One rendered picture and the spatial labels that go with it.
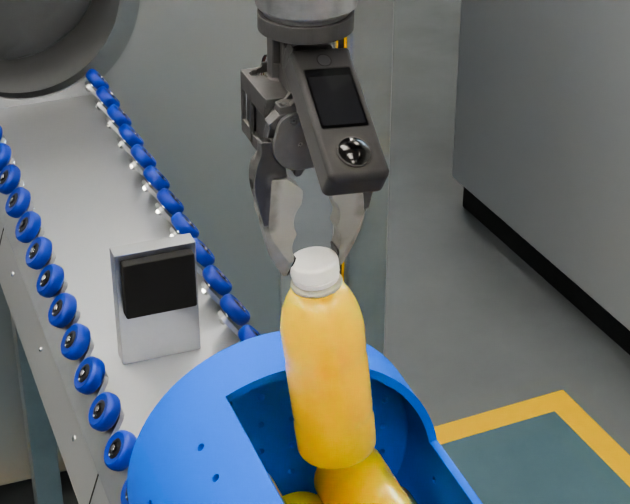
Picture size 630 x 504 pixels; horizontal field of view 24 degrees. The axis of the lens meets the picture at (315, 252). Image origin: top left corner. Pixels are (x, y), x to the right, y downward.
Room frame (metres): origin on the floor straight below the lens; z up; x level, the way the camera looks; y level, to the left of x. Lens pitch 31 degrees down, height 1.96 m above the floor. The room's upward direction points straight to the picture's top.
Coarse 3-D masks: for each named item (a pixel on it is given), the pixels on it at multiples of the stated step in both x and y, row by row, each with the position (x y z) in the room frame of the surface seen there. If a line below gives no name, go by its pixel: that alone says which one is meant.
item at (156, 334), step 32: (128, 256) 1.47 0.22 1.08; (160, 256) 1.48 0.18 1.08; (192, 256) 1.48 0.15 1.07; (128, 288) 1.45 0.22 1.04; (160, 288) 1.47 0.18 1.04; (192, 288) 1.48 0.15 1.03; (128, 320) 1.47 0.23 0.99; (160, 320) 1.48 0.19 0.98; (192, 320) 1.50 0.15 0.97; (128, 352) 1.47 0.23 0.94; (160, 352) 1.48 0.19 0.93
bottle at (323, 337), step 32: (288, 320) 0.97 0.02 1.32; (320, 320) 0.95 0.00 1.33; (352, 320) 0.97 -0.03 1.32; (288, 352) 0.96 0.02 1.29; (320, 352) 0.95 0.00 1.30; (352, 352) 0.96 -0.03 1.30; (288, 384) 0.98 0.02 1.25; (320, 384) 0.95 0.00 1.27; (352, 384) 0.96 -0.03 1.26; (320, 416) 0.95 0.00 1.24; (352, 416) 0.96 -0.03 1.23; (320, 448) 0.96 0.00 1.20; (352, 448) 0.96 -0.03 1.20
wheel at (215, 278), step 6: (204, 270) 1.60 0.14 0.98; (210, 270) 1.60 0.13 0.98; (216, 270) 1.61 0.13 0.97; (204, 276) 1.60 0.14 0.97; (210, 276) 1.59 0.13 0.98; (216, 276) 1.59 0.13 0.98; (222, 276) 1.60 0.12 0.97; (210, 282) 1.59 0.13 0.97; (216, 282) 1.59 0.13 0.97; (222, 282) 1.59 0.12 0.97; (228, 282) 1.61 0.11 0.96; (216, 288) 1.58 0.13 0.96; (222, 288) 1.58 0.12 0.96; (228, 288) 1.59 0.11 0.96; (222, 294) 1.59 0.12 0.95
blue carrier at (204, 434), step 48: (192, 384) 1.03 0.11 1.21; (240, 384) 1.01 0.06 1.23; (384, 384) 1.11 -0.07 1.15; (144, 432) 1.03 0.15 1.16; (192, 432) 0.98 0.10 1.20; (240, 432) 0.96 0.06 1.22; (288, 432) 1.08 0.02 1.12; (384, 432) 1.11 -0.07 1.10; (432, 432) 1.07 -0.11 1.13; (144, 480) 0.99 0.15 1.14; (192, 480) 0.94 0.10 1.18; (240, 480) 0.91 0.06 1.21; (288, 480) 1.08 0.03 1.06; (432, 480) 1.06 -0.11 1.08
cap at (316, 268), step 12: (300, 252) 0.99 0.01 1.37; (312, 252) 0.99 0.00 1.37; (324, 252) 0.99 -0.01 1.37; (300, 264) 0.98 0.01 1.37; (312, 264) 0.97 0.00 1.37; (324, 264) 0.97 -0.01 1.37; (336, 264) 0.97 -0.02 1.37; (300, 276) 0.97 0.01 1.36; (312, 276) 0.96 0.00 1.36; (324, 276) 0.96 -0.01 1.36; (336, 276) 0.97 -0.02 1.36; (300, 288) 0.97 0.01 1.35; (312, 288) 0.96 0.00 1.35; (324, 288) 0.97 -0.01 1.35
